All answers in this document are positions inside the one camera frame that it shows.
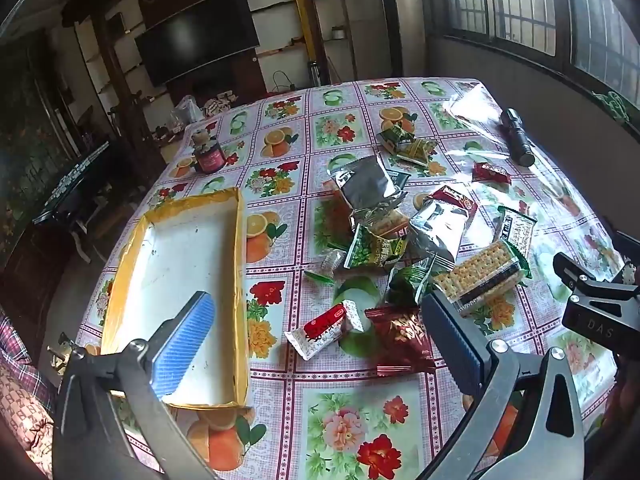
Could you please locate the translucent plastic bag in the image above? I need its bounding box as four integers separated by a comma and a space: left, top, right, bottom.
172, 95, 206, 126

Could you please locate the dark wooden chair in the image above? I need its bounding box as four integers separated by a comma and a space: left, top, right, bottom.
112, 87, 168, 161

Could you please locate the yellow-edged cardboard tray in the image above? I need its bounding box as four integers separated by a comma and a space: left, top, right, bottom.
100, 187, 251, 408

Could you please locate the black flashlight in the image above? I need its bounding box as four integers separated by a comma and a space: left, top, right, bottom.
500, 107, 537, 167

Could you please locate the dark green small snack packet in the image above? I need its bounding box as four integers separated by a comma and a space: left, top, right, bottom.
376, 125, 416, 153

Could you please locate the silver snack packet red top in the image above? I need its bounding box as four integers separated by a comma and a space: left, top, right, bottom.
407, 185, 478, 263

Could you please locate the dark green cracker packet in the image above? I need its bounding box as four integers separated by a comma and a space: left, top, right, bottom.
385, 170, 412, 196

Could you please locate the dark jar with pink label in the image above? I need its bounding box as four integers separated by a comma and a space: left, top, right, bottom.
195, 142, 226, 175

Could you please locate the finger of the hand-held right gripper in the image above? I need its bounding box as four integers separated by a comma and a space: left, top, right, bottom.
552, 252, 640, 301

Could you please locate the brass metal fitting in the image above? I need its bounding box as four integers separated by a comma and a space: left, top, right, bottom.
47, 332, 81, 363

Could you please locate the bright red small snack packet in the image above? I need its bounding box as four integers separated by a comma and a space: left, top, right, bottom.
471, 161, 512, 186

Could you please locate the black side table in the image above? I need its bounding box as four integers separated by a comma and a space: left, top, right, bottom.
32, 140, 131, 241

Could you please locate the black label cracker packet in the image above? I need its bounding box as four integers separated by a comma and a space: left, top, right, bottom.
495, 205, 538, 261

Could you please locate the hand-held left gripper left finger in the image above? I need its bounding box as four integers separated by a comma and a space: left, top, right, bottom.
52, 290, 221, 480

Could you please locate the floral fruit print tablecloth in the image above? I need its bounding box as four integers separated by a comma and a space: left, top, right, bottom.
77, 77, 631, 480

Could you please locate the green leafy print snack packet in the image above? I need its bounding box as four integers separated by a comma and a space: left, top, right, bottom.
387, 255, 436, 306

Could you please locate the small clear snack packet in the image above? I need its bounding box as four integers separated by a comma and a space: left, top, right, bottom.
320, 249, 346, 276

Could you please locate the dark red snack packet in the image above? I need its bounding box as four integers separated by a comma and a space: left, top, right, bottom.
365, 305, 438, 376

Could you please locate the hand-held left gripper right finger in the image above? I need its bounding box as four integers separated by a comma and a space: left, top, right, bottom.
420, 290, 586, 480

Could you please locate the pile of small boxes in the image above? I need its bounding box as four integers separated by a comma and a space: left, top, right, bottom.
202, 91, 238, 116

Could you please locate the dark floral wall panel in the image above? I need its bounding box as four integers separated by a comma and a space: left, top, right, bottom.
0, 30, 81, 221

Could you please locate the plain silver foil snack packet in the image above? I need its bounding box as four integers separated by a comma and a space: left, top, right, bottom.
327, 155, 408, 211

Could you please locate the green and yellow snack packet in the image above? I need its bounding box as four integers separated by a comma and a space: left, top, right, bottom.
395, 137, 438, 167

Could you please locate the yellow vertical beam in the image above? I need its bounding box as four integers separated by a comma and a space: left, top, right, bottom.
287, 0, 331, 86

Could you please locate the red and white snack packet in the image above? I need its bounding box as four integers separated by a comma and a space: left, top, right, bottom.
284, 300, 366, 361

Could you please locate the orange cracker packet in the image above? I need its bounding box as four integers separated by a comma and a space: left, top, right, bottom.
350, 207, 416, 241

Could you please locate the green-edged clear cracker packet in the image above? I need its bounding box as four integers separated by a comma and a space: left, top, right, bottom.
432, 239, 533, 316

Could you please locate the clear plastic bag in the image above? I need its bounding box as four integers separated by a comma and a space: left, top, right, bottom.
430, 82, 506, 128

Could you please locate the green pea snack packet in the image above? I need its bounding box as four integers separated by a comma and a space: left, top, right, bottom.
345, 225, 408, 271

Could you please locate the barred window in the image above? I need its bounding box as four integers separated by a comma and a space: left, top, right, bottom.
415, 0, 640, 91

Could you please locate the black flat television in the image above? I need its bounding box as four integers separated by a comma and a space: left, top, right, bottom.
134, 0, 261, 88

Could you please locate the brown patterned garment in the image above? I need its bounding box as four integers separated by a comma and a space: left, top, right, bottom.
0, 360, 58, 476

